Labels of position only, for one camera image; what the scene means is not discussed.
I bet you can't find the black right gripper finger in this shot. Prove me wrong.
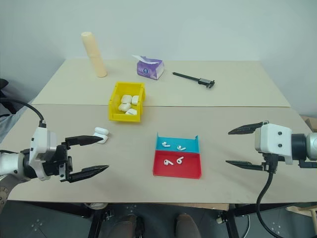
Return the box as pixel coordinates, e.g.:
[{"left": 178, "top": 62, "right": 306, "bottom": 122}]
[
  {"left": 225, "top": 160, "right": 270, "bottom": 172},
  {"left": 227, "top": 120, "right": 270, "bottom": 135}
]

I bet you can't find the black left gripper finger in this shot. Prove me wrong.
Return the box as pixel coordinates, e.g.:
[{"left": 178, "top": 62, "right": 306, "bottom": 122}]
[
  {"left": 64, "top": 135, "right": 108, "bottom": 149},
  {"left": 67, "top": 165, "right": 110, "bottom": 184}
]

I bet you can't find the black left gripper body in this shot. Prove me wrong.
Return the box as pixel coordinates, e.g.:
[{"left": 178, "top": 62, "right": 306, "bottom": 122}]
[{"left": 46, "top": 140, "right": 74, "bottom": 183}]

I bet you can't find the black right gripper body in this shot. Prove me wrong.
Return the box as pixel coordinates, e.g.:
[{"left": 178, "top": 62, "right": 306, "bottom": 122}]
[{"left": 259, "top": 152, "right": 280, "bottom": 173}]

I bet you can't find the yellow plastic bin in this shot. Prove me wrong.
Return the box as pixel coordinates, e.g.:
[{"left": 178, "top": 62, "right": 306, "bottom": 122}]
[{"left": 108, "top": 81, "right": 147, "bottom": 123}]

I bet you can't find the white shoe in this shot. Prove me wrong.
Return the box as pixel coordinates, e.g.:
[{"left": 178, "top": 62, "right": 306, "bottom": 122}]
[{"left": 85, "top": 202, "right": 107, "bottom": 210}]

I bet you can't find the red plastic tray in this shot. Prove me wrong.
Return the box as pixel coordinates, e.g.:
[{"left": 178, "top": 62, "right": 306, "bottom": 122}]
[{"left": 152, "top": 150, "right": 203, "bottom": 179}]

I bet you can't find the black digital caliper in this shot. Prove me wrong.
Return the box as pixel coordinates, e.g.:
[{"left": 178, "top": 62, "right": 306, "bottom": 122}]
[{"left": 172, "top": 71, "right": 216, "bottom": 89}]

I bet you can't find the blue plastic tray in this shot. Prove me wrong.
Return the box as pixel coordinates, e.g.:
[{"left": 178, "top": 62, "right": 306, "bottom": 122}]
[{"left": 154, "top": 132, "right": 200, "bottom": 155}]

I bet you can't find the dark clothing bundle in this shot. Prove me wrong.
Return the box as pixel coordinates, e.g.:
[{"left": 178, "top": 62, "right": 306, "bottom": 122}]
[{"left": 0, "top": 78, "right": 27, "bottom": 146}]

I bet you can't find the beige foam cylinder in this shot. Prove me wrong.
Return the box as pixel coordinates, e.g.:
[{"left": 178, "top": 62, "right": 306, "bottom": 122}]
[{"left": 81, "top": 31, "right": 108, "bottom": 78}]

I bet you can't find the purple tissue pack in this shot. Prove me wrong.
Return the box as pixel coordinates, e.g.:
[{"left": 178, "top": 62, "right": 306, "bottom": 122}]
[{"left": 131, "top": 54, "right": 165, "bottom": 81}]

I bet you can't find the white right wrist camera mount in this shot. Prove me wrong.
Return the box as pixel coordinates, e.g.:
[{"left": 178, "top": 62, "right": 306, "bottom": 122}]
[{"left": 254, "top": 123, "right": 294, "bottom": 166}]

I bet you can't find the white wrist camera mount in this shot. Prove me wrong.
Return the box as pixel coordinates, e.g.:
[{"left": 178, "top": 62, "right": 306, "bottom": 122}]
[
  {"left": 28, "top": 126, "right": 59, "bottom": 181},
  {"left": 254, "top": 123, "right": 294, "bottom": 166}
]

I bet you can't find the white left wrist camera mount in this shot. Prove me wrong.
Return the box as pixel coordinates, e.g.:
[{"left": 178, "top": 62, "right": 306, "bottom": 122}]
[{"left": 28, "top": 126, "right": 59, "bottom": 181}]

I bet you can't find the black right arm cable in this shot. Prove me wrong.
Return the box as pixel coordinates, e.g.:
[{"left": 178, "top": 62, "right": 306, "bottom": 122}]
[{"left": 256, "top": 155, "right": 280, "bottom": 238}]

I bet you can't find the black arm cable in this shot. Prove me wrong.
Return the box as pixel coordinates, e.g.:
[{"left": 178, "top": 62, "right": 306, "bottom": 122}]
[
  {"left": 0, "top": 98, "right": 47, "bottom": 129},
  {"left": 256, "top": 155, "right": 280, "bottom": 238}
]

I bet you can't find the black table frame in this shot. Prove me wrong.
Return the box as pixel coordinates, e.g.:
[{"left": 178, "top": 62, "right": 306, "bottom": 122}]
[{"left": 23, "top": 202, "right": 302, "bottom": 238}]

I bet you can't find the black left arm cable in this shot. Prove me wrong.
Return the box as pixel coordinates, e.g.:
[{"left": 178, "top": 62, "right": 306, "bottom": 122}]
[{"left": 0, "top": 98, "right": 47, "bottom": 129}]

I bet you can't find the light wooden frame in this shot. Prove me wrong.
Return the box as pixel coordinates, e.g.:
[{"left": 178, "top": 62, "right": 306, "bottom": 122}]
[{"left": 284, "top": 202, "right": 317, "bottom": 238}]

